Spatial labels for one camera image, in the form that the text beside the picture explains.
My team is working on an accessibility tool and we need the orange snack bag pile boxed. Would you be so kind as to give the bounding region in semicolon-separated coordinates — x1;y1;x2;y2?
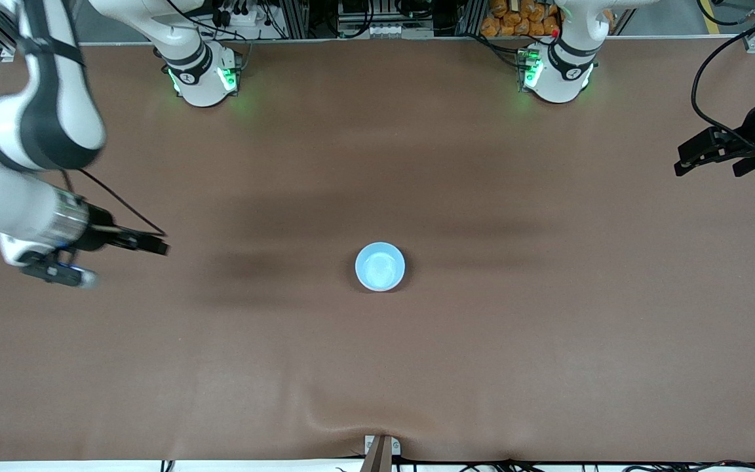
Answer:
480;0;563;38

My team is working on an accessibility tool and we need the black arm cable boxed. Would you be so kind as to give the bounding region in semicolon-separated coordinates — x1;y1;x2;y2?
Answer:
690;10;755;155
63;167;168;238

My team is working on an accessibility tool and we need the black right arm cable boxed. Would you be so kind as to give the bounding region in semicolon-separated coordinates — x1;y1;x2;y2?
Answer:
63;167;168;238

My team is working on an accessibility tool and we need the blue bowl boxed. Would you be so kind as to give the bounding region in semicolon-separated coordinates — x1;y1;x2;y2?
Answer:
355;242;407;293

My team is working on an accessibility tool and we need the white power strip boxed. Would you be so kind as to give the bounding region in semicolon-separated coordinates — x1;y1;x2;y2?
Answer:
215;0;261;28

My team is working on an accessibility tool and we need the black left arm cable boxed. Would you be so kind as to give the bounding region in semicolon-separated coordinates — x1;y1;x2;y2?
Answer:
690;10;755;155

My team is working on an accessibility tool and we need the metal table clamp bracket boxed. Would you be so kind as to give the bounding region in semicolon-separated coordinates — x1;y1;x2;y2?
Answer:
364;434;402;472

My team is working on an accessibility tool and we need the brown table mat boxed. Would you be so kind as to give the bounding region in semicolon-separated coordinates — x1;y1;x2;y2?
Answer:
0;38;755;463

